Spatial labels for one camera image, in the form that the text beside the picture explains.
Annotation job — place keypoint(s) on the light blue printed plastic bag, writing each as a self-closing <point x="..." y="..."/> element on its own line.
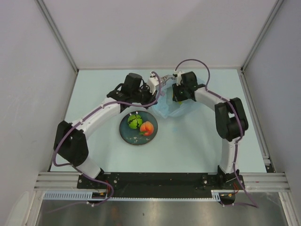
<point x="166" y="107"/>

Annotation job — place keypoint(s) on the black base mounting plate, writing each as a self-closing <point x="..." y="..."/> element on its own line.
<point x="169" y="185"/>

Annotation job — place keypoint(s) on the left corner aluminium post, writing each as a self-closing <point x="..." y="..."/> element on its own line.
<point x="56" y="33"/>

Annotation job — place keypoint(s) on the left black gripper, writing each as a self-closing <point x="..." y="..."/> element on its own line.
<point x="151" y="98"/>

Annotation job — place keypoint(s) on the dark blue ceramic plate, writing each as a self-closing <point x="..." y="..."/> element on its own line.
<point x="132" y="136"/>

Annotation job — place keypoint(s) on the corner aluminium post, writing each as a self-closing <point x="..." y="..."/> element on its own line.
<point x="56" y="33"/>
<point x="264" y="30"/>

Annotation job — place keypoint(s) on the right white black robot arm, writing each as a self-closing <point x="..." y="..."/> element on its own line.
<point x="230" y="121"/>

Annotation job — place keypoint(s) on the right corner aluminium post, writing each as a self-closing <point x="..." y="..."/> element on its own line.
<point x="264" y="30"/>

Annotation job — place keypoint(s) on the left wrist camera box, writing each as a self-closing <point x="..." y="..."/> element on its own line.
<point x="153" y="84"/>

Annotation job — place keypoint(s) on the aluminium frame rail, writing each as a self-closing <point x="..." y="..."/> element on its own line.
<point x="254" y="182"/>

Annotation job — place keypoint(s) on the green fake watermelon ball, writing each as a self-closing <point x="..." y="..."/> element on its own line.
<point x="134" y="121"/>

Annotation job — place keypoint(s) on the orange fake peach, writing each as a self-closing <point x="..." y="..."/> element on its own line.
<point x="146" y="129"/>

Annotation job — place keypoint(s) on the white slotted cable duct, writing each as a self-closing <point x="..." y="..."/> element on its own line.
<point x="94" y="196"/>

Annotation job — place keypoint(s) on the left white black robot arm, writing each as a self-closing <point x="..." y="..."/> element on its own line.
<point x="71" y="137"/>

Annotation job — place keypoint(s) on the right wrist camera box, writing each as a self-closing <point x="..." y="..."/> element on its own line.
<point x="178" y="77"/>

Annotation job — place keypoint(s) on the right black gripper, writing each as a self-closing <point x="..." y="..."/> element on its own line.
<point x="177" y="97"/>

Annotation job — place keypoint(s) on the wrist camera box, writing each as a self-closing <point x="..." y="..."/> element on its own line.
<point x="153" y="84"/>
<point x="178" y="77"/>

